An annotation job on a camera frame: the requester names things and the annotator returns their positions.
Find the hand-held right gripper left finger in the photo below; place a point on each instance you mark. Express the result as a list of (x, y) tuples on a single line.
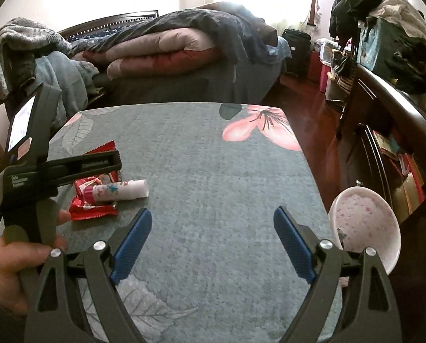
[(132, 246)]

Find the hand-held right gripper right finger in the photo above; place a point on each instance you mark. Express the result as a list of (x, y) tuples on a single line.
[(293, 243)]

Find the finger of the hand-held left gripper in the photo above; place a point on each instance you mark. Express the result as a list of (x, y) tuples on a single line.
[(88, 166)]

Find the white and pink tube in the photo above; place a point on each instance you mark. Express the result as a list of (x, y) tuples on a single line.
[(123, 190)]

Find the red plastic bag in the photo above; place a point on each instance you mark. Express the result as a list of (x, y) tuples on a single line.
[(91, 209)]

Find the pink white bowl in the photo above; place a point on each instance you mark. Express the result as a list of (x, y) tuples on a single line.
[(363, 218)]

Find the person's left hand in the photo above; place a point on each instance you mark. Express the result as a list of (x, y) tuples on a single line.
[(16, 271)]

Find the light blue fleece blanket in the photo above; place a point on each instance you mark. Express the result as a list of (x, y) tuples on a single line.
[(64, 78)]

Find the grey leaf print tablecloth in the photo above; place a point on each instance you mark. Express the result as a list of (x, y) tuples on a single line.
[(213, 171)]

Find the folded pink and maroon quilt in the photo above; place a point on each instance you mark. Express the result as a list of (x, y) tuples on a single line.
[(155, 55)]

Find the row of books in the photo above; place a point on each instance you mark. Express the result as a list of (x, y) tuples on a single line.
[(400, 164)]

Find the grey knitted garment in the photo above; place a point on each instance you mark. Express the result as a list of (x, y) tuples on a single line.
[(16, 50)]

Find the bed with grey sheet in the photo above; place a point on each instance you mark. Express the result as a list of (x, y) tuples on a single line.
[(198, 82)]

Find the dark wooden headboard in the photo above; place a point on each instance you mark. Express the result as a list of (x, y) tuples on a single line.
[(109, 23)]

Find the dark wooden shelf unit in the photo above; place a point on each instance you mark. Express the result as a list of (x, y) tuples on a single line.
[(413, 132)]

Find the red storage box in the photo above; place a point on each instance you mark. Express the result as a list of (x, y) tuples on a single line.
[(315, 66)]

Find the folded pink red quilt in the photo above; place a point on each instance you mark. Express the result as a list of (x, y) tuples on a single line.
[(213, 25)]

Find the black suitcase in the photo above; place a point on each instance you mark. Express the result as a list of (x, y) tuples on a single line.
[(296, 51)]

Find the clear plastic box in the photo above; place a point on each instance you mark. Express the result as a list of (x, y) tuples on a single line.
[(330, 50)]

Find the teal bag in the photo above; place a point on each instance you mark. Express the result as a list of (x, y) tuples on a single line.
[(381, 46)]

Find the black jacket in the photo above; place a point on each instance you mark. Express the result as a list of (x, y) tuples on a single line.
[(352, 3)]

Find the white cloth pile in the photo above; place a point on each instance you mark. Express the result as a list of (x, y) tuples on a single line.
[(399, 10)]

